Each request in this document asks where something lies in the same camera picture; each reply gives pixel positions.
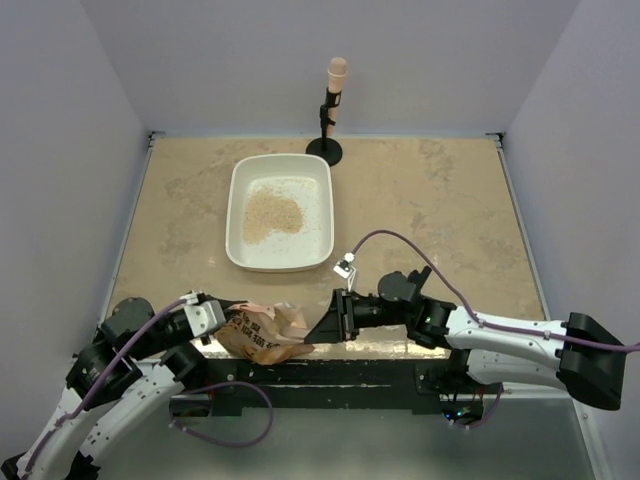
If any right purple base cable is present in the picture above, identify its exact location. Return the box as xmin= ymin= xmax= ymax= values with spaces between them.
xmin=447 ymin=384 xmax=506 ymax=431

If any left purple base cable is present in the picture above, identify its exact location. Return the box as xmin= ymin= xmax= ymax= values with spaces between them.
xmin=168 ymin=380 xmax=275 ymax=447

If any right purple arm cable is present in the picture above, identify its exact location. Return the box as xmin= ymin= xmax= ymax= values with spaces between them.
xmin=349 ymin=229 xmax=640 ymax=354

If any pink cat litter bag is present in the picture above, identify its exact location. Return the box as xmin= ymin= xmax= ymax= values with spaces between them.
xmin=214 ymin=303 xmax=315 ymax=365

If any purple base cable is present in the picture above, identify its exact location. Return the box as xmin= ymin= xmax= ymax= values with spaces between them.
xmin=168 ymin=380 xmax=275 ymax=447
xmin=447 ymin=384 xmax=506 ymax=431

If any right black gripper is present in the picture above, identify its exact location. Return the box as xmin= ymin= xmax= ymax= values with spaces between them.
xmin=305 ymin=288 xmax=410 ymax=346

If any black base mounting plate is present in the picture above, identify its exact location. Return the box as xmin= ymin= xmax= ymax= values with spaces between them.
xmin=167 ymin=357 xmax=504 ymax=417

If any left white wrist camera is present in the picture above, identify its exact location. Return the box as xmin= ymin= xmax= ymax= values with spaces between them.
xmin=180 ymin=291 xmax=227 ymax=338

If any white plastic litter box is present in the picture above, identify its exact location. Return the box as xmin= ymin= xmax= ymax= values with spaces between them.
xmin=225 ymin=153 xmax=335 ymax=273

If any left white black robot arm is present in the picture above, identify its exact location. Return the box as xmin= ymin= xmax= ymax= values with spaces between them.
xmin=1 ymin=293 xmax=234 ymax=479

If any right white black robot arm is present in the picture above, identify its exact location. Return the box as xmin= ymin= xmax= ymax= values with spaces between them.
xmin=304 ymin=268 xmax=626 ymax=411

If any black stand with beige handle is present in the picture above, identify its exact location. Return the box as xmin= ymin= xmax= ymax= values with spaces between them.
xmin=306 ymin=57 xmax=348 ymax=167

